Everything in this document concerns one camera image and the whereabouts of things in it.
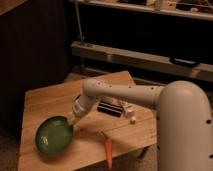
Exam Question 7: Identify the grey metal shelf rail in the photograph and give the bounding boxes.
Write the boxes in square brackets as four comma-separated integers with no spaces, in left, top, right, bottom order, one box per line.
[71,41,213,82]

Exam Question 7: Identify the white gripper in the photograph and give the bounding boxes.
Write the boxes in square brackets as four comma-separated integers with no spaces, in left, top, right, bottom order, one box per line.
[69,94,96,125]

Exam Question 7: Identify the green ceramic bowl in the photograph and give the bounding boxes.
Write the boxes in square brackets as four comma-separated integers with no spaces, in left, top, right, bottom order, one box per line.
[35,116,74,156]

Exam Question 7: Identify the orange carrot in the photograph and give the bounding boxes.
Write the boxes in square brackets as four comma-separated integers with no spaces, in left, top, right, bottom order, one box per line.
[102,133,113,170]

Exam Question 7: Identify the black handle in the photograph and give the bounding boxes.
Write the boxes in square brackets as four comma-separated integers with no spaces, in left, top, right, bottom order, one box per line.
[169,57,200,68]

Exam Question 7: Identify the white plastic bottle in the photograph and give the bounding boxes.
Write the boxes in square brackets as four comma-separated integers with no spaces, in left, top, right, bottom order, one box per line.
[119,100,136,124]

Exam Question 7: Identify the black striped box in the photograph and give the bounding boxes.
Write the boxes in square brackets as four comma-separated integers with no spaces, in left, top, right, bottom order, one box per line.
[97,101,123,117]

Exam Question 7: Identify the upper shelf with items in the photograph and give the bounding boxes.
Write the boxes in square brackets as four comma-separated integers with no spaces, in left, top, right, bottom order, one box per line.
[69,0,213,21]

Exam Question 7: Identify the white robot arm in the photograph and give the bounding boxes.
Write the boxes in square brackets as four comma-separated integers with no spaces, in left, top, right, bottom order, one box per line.
[72,79,213,171]

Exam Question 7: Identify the metal vertical pole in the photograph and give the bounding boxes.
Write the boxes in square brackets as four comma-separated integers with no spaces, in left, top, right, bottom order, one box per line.
[74,0,85,45]

